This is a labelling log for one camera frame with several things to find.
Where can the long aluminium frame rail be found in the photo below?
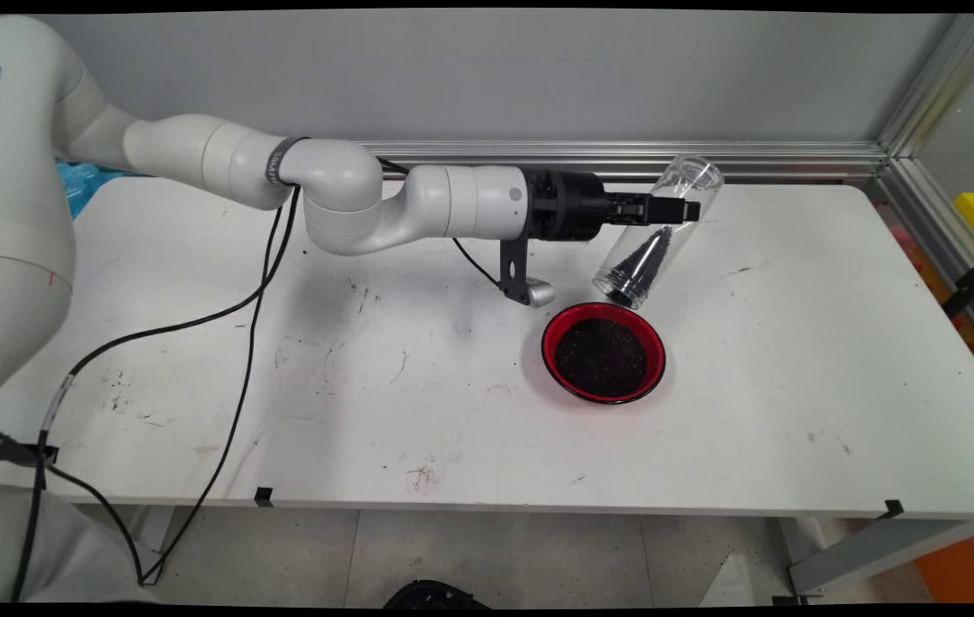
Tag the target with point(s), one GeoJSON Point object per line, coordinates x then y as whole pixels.
{"type": "Point", "coordinates": [795, 158]}

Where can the short aluminium frame rail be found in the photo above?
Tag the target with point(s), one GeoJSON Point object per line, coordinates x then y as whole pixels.
{"type": "Point", "coordinates": [941, 231]}

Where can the red bowl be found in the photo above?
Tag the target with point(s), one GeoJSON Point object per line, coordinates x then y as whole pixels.
{"type": "Point", "coordinates": [551, 360]}

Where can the blue water bottle pack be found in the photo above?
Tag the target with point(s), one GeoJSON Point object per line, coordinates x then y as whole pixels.
{"type": "Point", "coordinates": [80, 188]}

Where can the orange floor mat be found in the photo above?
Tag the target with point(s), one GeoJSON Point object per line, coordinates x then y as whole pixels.
{"type": "Point", "coordinates": [971, 566]}

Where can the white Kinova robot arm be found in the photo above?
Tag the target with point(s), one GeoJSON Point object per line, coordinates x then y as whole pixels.
{"type": "Point", "coordinates": [341, 197]}

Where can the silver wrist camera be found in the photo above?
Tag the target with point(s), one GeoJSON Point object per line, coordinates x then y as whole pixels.
{"type": "Point", "coordinates": [540, 294]}

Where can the aluminium frame post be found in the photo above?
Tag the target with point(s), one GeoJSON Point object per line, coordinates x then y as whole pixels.
{"type": "Point", "coordinates": [936, 86]}

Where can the clear plastic jar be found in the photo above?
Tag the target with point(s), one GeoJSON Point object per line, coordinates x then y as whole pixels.
{"type": "Point", "coordinates": [692, 176]}

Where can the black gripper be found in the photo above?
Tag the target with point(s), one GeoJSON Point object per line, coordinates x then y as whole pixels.
{"type": "Point", "coordinates": [564, 206]}

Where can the black tape marker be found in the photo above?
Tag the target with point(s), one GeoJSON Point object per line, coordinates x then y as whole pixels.
{"type": "Point", "coordinates": [893, 509]}
{"type": "Point", "coordinates": [264, 496]}

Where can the grey metal table leg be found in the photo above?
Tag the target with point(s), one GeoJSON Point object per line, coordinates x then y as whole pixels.
{"type": "Point", "coordinates": [881, 548]}
{"type": "Point", "coordinates": [157, 536]}

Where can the black seeds heap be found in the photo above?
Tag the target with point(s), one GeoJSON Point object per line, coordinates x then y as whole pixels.
{"type": "Point", "coordinates": [645, 257]}
{"type": "Point", "coordinates": [600, 360]}

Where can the black round floor object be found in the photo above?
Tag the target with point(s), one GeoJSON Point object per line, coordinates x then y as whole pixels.
{"type": "Point", "coordinates": [435, 596]}

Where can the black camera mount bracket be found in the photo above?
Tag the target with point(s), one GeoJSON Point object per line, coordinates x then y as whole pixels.
{"type": "Point", "coordinates": [514, 266]}

